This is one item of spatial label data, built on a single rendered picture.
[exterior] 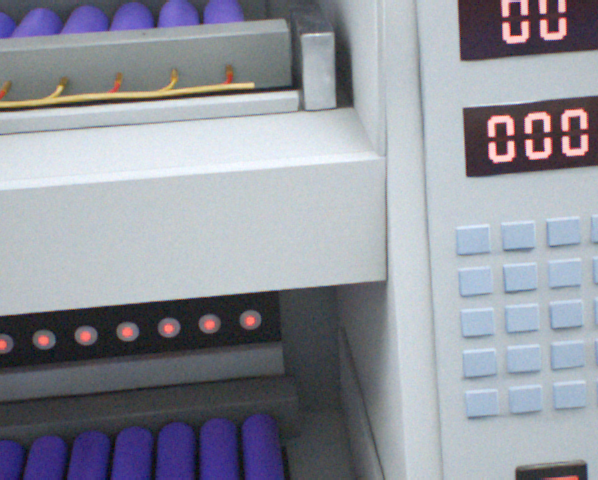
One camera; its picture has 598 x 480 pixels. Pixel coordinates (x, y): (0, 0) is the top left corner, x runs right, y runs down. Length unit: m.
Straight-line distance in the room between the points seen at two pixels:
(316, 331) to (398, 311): 0.21
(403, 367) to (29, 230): 0.13
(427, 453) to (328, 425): 0.18
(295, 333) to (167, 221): 0.22
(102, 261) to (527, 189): 0.14
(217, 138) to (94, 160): 0.04
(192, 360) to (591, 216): 0.24
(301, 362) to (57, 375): 0.13
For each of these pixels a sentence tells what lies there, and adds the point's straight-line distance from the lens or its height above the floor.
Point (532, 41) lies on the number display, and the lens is 0.31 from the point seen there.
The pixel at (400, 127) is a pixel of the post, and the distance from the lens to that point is 0.30.
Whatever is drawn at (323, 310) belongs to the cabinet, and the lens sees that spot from 0.51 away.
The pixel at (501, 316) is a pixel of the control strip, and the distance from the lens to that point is 0.31.
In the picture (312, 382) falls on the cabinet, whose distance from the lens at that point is 0.52.
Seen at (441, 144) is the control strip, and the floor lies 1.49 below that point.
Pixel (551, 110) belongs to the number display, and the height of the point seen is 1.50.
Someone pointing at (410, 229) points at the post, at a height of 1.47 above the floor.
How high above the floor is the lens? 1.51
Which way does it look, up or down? 9 degrees down
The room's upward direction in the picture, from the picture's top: 4 degrees counter-clockwise
